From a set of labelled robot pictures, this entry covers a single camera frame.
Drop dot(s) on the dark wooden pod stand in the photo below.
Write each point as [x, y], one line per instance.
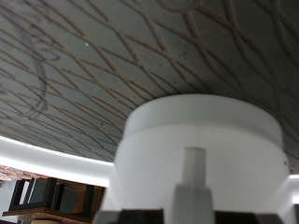
[46, 211]

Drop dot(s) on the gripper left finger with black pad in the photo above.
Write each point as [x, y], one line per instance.
[137, 217]

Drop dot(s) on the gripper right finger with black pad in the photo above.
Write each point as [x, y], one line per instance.
[246, 219]

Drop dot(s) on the white two-tier turntable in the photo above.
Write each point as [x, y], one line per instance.
[93, 62]

